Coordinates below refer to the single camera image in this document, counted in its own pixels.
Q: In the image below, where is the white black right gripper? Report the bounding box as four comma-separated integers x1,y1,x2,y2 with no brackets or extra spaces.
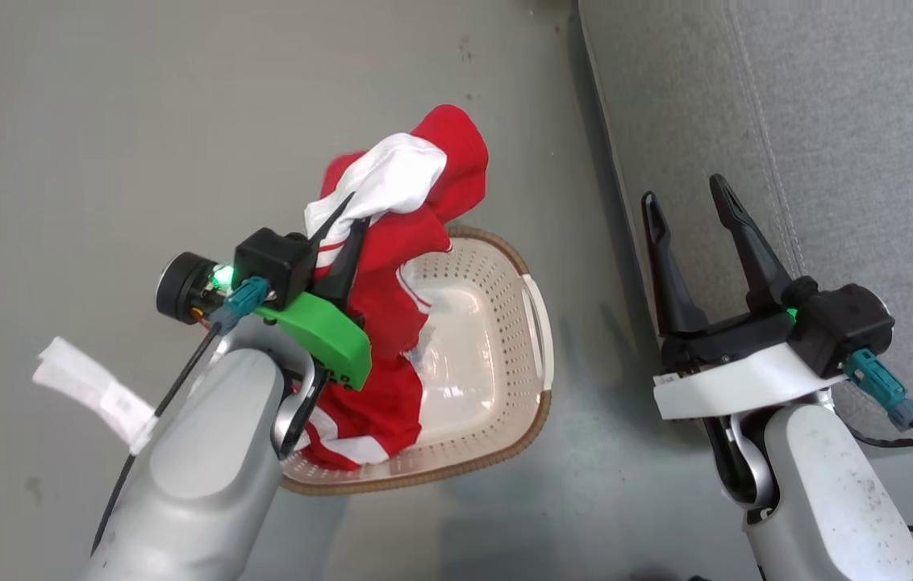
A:
640,173,845,421

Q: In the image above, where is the teal camera cable connector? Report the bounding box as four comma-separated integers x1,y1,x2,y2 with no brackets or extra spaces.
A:
211,276,271,334
844,349,913,431

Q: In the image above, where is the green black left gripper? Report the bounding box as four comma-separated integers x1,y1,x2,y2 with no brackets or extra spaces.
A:
253,191,373,391

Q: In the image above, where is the white tape tag on cable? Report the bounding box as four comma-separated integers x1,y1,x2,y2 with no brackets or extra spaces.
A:
31,336,157,455

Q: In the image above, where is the teal left camera cable connector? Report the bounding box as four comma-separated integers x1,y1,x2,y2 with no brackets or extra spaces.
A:
211,276,271,334

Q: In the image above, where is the grey fabric sofa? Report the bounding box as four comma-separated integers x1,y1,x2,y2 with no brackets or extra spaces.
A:
577,0,913,441

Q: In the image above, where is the teal right camera cable connector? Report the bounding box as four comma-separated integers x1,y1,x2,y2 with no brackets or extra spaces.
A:
844,349,913,431

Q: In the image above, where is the red and white garment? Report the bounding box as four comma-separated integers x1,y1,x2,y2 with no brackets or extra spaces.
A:
295,103,490,472

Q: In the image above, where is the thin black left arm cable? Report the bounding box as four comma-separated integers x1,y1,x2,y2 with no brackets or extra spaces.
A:
90,323,222,558

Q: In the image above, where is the cream perforated laundry basket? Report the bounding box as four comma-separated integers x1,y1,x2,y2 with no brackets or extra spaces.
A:
279,226,555,496

